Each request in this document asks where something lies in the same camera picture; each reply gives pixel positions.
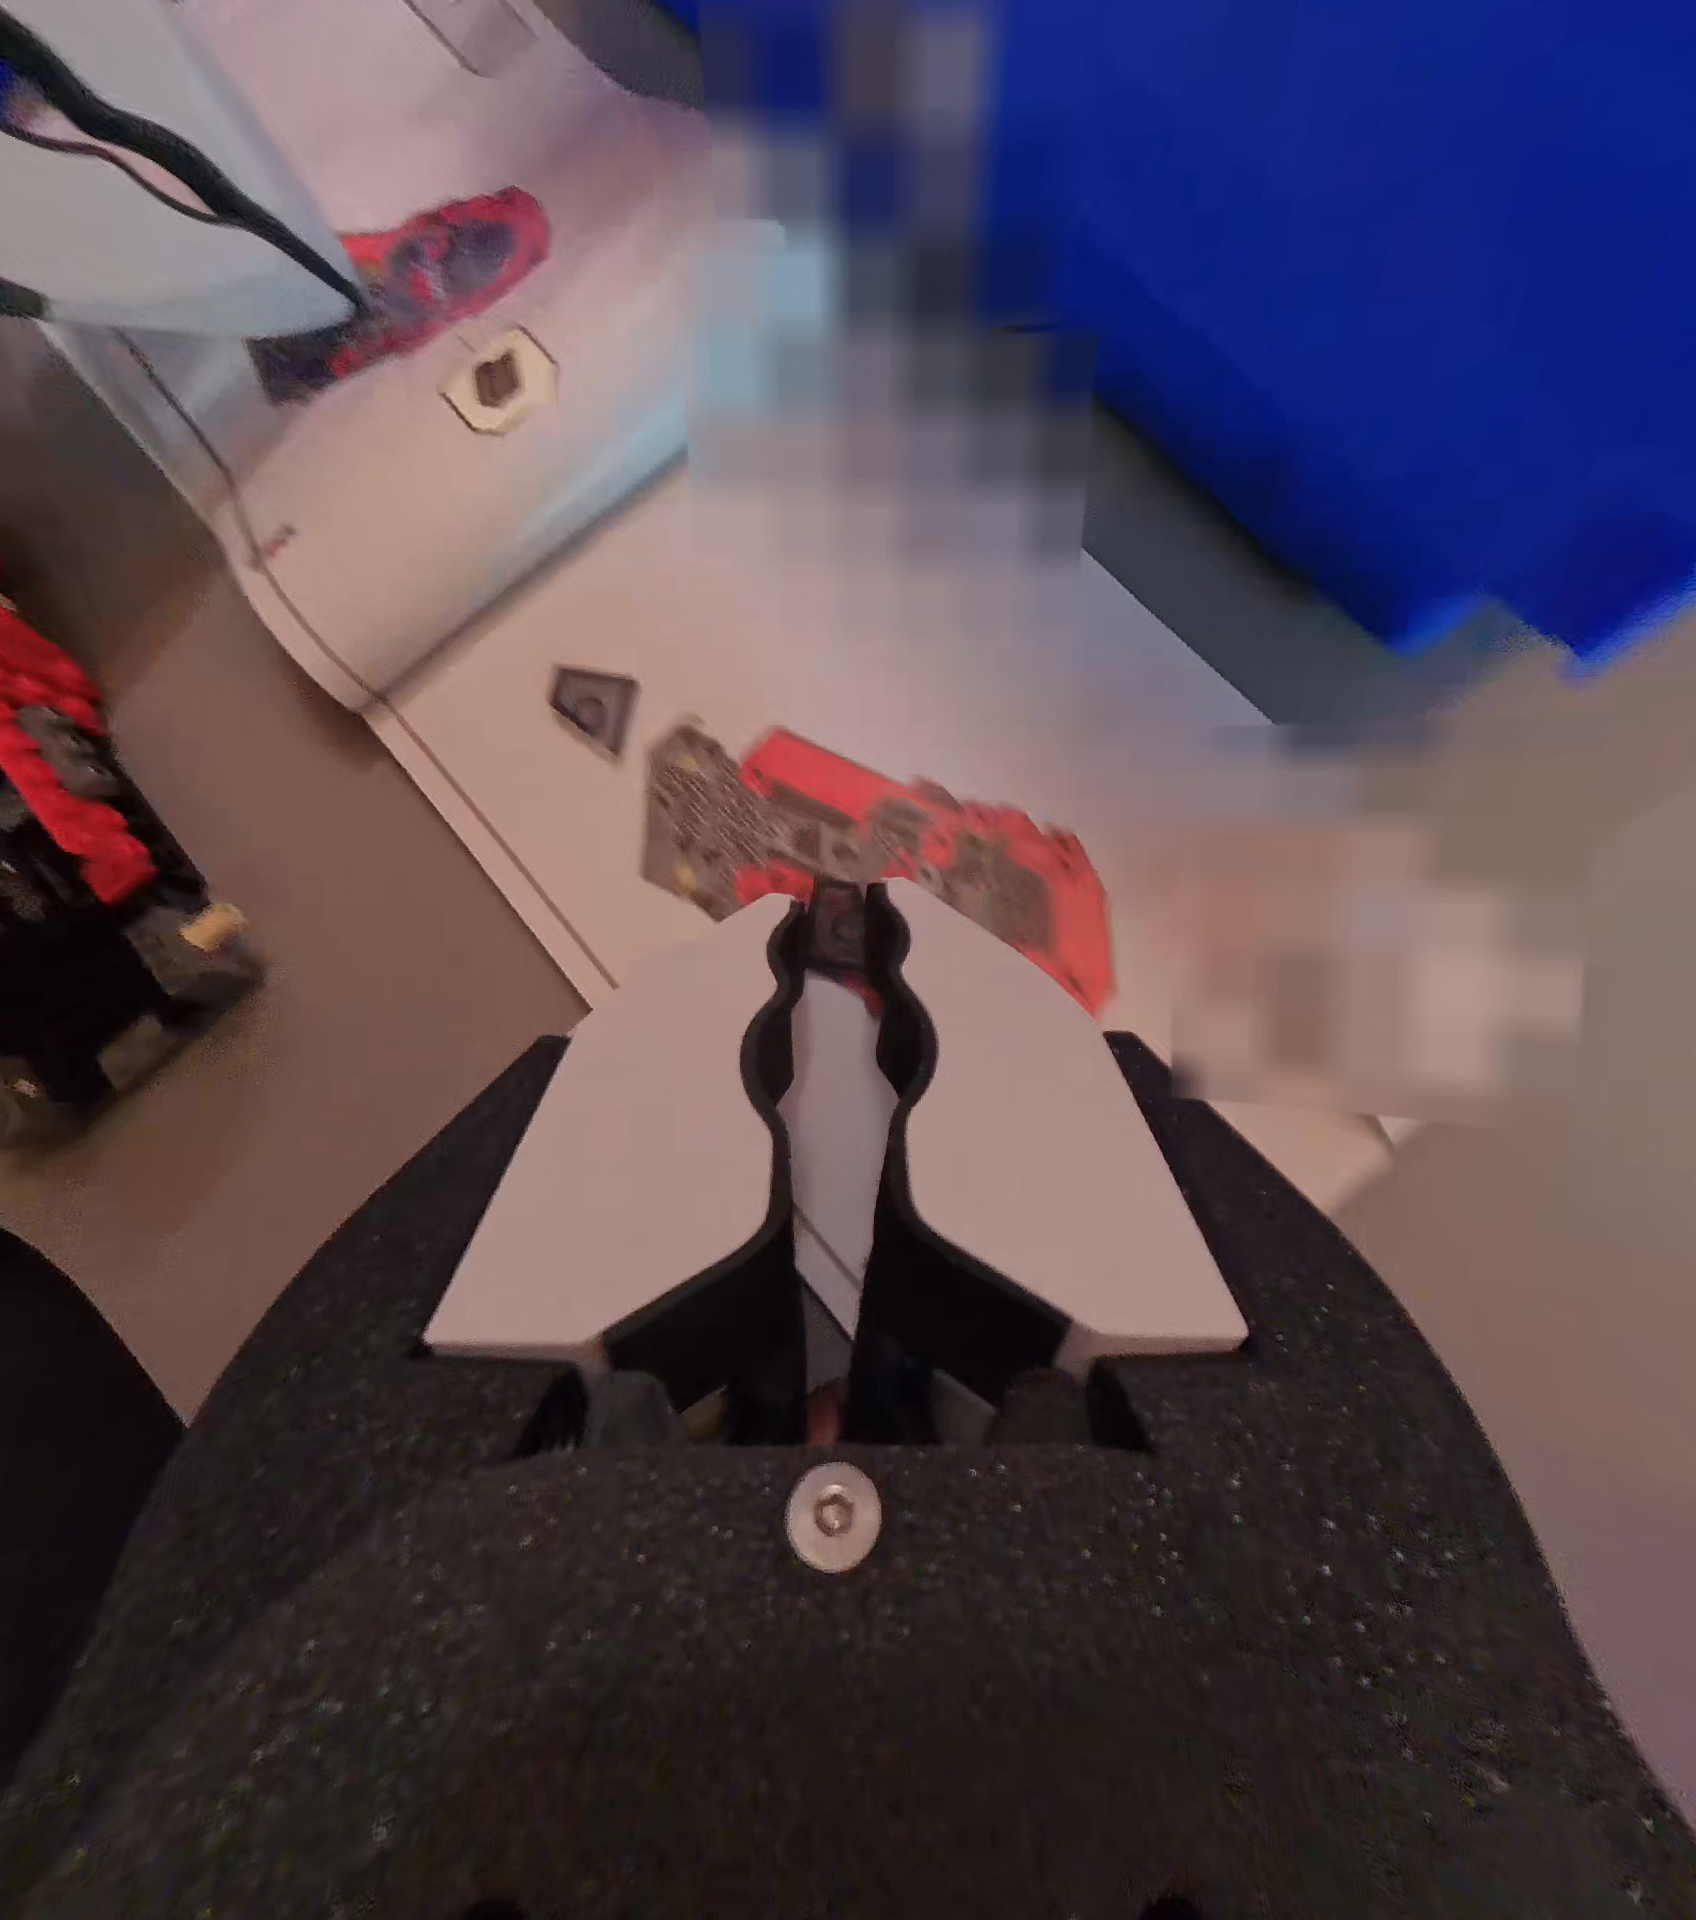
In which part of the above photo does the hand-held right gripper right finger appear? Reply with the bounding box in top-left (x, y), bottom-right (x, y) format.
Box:
top-left (861, 884), bottom-right (1252, 1374)

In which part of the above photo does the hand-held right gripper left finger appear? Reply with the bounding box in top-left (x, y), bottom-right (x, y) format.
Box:
top-left (422, 896), bottom-right (805, 1369)

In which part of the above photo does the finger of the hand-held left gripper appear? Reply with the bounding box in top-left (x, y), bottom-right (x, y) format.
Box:
top-left (0, 0), bottom-right (368, 299)
top-left (0, 30), bottom-right (370, 340)

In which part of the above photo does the red printed plate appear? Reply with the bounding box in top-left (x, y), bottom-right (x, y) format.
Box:
top-left (642, 720), bottom-right (1118, 1019)
top-left (252, 185), bottom-right (554, 404)

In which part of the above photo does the white hexagonal nut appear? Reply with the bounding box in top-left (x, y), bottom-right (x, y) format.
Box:
top-left (440, 323), bottom-right (559, 438)

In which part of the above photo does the white board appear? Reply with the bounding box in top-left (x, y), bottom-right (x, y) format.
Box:
top-left (38, 0), bottom-right (1394, 1202)

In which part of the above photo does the blue cloth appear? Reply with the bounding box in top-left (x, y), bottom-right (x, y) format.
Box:
top-left (698, 0), bottom-right (1696, 666)

